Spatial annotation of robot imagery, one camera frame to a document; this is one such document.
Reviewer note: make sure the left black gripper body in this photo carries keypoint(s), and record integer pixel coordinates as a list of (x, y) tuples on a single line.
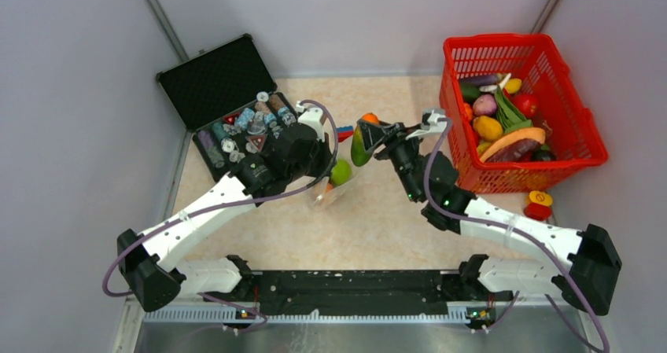
[(317, 165)]

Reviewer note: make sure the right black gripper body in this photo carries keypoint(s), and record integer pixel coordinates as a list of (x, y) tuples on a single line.
[(406, 158)]

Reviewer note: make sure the green toy apple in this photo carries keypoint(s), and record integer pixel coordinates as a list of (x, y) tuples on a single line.
[(340, 173)]

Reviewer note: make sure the clear zip top bag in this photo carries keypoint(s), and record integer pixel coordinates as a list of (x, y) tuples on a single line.
[(323, 193)]

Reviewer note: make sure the dark green toy vegetable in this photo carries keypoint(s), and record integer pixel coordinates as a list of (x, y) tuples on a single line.
[(470, 93)]

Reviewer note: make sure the purple toy eggplant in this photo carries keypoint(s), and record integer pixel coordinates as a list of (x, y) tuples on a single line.
[(482, 80)]

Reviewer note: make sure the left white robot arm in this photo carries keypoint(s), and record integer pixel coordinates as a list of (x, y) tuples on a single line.
[(148, 260)]

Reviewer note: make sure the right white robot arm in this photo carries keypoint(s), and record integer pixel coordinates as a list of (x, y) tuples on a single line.
[(580, 266)]

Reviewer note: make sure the orange toy pumpkin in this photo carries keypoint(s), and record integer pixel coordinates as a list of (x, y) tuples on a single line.
[(370, 118)]

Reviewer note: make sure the red blue toy brick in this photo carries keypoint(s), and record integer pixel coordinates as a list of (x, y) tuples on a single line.
[(344, 133)]

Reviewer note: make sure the pink toy onion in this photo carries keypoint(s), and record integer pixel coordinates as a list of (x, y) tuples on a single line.
[(485, 105)]

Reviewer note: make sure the black poker chip case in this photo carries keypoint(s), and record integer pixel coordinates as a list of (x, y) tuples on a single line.
[(214, 91)]

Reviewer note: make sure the green toy leaf vegetable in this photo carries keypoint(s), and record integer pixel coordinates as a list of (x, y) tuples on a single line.
[(510, 118)]

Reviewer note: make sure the toy ham slice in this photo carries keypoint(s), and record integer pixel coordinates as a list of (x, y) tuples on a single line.
[(513, 146)]

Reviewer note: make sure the yellow toy pepper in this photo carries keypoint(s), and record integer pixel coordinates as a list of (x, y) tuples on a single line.
[(513, 85)]

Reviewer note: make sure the red toy tomato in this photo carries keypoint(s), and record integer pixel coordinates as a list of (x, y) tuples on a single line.
[(526, 104)]

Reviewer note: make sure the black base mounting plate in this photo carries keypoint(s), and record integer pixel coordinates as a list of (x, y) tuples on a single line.
[(357, 292)]

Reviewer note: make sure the red yellow emergency button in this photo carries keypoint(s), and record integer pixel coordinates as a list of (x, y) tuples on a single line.
[(538, 205)]

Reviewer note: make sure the red plastic basket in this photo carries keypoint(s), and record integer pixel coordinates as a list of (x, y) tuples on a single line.
[(570, 127)]

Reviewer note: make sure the aluminium frame rail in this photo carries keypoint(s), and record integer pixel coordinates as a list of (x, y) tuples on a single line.
[(207, 308)]

